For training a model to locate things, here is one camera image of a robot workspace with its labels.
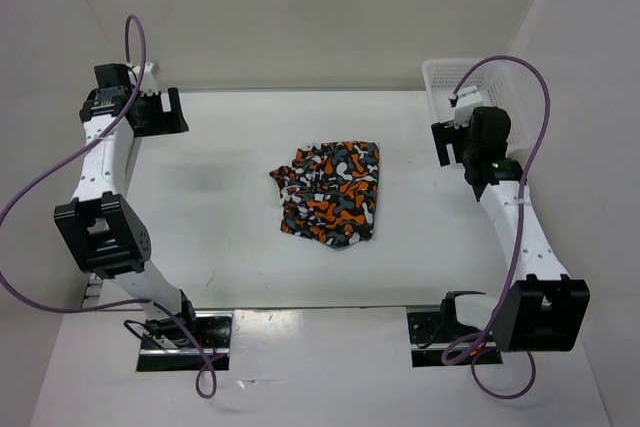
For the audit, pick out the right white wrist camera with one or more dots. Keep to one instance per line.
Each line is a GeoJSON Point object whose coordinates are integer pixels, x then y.
{"type": "Point", "coordinates": [463, 103]}

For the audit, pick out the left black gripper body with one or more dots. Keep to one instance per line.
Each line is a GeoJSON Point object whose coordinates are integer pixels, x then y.
{"type": "Point", "coordinates": [150, 113]}

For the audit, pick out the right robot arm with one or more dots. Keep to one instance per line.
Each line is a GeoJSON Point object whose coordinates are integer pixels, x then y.
{"type": "Point", "coordinates": [541, 307]}

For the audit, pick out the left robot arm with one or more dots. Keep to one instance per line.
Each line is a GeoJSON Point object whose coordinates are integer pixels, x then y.
{"type": "Point", "coordinates": [101, 229]}

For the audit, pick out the white plastic basket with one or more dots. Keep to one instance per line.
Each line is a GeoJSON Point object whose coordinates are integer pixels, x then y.
{"type": "Point", "coordinates": [495, 85]}

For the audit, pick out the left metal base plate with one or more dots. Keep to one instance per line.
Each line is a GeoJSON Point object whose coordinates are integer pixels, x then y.
{"type": "Point", "coordinates": [159, 353]}

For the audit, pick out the orange camouflage shorts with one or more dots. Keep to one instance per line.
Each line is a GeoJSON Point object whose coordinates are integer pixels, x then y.
{"type": "Point", "coordinates": [329, 192]}

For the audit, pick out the aluminium table edge rail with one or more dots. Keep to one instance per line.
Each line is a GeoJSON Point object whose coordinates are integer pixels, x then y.
{"type": "Point", "coordinates": [92, 292]}

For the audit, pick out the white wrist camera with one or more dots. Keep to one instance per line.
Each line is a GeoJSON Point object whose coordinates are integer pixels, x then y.
{"type": "Point", "coordinates": [150, 78]}
{"type": "Point", "coordinates": [463, 103]}

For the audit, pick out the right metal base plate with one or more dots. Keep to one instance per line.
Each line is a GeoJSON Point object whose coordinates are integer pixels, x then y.
{"type": "Point", "coordinates": [430, 333]}

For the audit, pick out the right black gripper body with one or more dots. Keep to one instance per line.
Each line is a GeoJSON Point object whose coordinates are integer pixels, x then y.
{"type": "Point", "coordinates": [470, 147]}

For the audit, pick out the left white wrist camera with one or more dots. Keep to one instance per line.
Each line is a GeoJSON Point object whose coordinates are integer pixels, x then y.
{"type": "Point", "coordinates": [150, 78]}

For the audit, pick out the metal base plate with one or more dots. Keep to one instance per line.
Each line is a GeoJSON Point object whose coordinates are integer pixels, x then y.
{"type": "Point", "coordinates": [430, 333]}
{"type": "Point", "coordinates": [159, 353]}

